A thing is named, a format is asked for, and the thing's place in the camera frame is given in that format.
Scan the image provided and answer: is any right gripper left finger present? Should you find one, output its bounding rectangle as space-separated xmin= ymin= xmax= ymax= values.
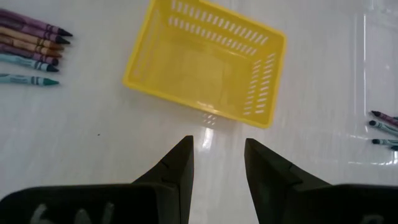
xmin=131 ymin=135 xmax=195 ymax=224

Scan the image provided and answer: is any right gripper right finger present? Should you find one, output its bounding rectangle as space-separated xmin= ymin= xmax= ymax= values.
xmin=244 ymin=138 xmax=331 ymax=224

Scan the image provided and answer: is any blue crayon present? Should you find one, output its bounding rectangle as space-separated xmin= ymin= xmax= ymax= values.
xmin=0 ymin=53 xmax=60 ymax=73

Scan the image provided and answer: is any yellow plastic basket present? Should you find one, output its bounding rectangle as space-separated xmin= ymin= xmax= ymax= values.
xmin=122 ymin=0 xmax=287 ymax=129

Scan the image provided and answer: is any brown crayon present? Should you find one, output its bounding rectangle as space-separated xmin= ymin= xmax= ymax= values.
xmin=0 ymin=26 xmax=65 ymax=51
xmin=0 ymin=34 xmax=63 ymax=58

